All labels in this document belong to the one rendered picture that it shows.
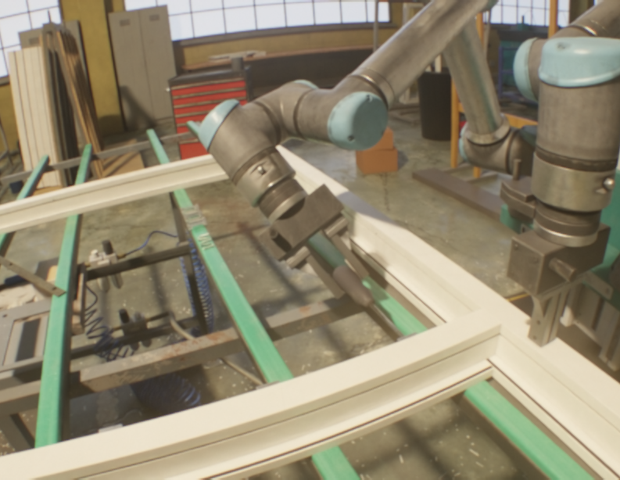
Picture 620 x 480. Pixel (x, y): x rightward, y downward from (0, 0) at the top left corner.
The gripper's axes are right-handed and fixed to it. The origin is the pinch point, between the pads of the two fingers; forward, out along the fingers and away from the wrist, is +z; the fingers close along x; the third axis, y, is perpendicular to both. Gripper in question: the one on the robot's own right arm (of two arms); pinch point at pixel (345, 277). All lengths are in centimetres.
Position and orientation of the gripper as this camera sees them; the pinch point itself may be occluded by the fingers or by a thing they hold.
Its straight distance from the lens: 71.7
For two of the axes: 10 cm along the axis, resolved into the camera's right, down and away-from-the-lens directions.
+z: 6.3, 7.8, -0.7
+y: 0.1, -0.9, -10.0
